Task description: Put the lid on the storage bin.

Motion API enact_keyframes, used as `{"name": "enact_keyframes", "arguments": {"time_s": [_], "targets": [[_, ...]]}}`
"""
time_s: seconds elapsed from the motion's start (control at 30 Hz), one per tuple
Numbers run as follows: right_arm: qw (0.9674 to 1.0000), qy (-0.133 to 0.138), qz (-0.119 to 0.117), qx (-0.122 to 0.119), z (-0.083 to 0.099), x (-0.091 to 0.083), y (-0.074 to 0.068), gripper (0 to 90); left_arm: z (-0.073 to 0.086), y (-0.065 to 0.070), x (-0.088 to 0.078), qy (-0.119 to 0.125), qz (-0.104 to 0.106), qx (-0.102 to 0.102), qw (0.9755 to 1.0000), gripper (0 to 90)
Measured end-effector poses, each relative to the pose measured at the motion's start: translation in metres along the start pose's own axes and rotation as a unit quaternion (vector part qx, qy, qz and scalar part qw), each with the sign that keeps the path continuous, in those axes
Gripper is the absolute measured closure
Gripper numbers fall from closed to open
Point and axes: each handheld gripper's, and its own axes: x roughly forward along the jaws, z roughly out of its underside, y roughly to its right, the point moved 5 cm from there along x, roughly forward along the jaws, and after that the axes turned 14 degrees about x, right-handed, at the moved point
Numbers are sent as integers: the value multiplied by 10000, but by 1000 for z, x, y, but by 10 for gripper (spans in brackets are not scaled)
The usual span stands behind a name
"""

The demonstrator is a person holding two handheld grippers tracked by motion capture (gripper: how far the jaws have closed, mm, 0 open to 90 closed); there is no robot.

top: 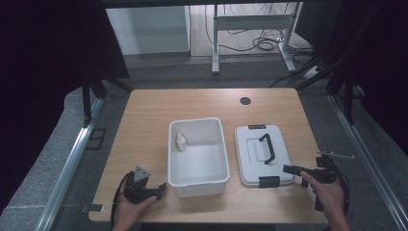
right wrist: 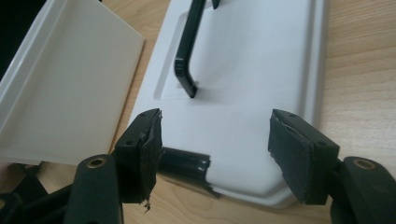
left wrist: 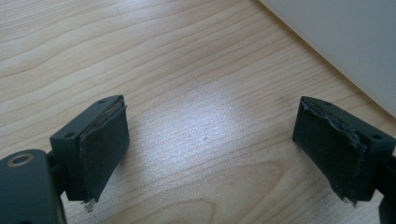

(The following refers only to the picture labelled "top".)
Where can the dark curtain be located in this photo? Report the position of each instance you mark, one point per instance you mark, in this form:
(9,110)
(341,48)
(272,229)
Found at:
(378,57)
(48,64)

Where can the white power strip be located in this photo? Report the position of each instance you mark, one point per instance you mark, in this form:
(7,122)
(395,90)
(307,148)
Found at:
(310,72)

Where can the white cabinet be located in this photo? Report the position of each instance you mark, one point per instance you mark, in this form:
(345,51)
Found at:
(147,30)

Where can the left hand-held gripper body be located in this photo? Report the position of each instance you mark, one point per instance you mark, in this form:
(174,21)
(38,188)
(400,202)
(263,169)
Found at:
(138,189)

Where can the aluminium floor rail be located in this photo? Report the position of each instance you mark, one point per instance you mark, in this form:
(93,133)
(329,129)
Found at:
(369,160)
(69,170)

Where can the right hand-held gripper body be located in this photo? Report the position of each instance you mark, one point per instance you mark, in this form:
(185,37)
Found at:
(324,175)

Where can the person's left hand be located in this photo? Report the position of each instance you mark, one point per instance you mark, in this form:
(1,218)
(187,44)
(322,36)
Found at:
(128,213)

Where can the small white bottle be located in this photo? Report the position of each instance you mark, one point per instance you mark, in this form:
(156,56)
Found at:
(181,142)

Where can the white plastic storage bin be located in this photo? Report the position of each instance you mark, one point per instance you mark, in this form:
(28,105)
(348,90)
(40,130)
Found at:
(198,160)

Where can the white metal desk frame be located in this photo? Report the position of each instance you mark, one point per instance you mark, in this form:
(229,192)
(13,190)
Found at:
(250,22)

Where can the person's right hand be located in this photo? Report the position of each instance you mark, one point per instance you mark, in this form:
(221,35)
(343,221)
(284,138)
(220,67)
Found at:
(330,199)

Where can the black stand legs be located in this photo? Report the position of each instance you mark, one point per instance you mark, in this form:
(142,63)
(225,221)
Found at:
(343,86)
(91,93)

